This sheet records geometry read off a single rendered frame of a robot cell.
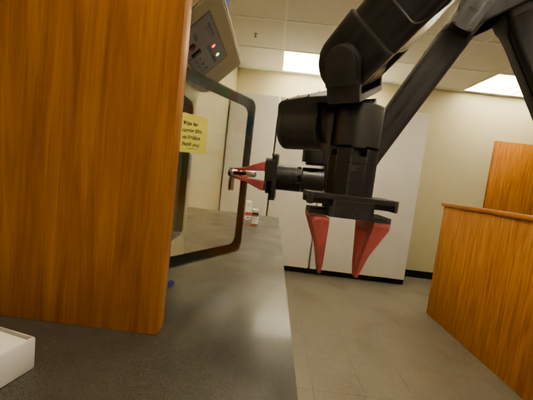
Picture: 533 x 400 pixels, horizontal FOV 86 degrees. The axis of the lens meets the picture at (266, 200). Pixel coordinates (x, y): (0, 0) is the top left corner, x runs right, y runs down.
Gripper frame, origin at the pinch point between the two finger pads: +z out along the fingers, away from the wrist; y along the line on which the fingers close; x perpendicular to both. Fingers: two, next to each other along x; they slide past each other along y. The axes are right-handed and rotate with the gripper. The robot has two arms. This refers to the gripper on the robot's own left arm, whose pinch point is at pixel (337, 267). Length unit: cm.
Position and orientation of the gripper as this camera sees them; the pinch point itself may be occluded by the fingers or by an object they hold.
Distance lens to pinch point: 37.5
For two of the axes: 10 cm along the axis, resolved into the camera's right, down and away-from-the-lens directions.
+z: -1.2, 9.9, 0.8
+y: -9.9, -1.2, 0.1
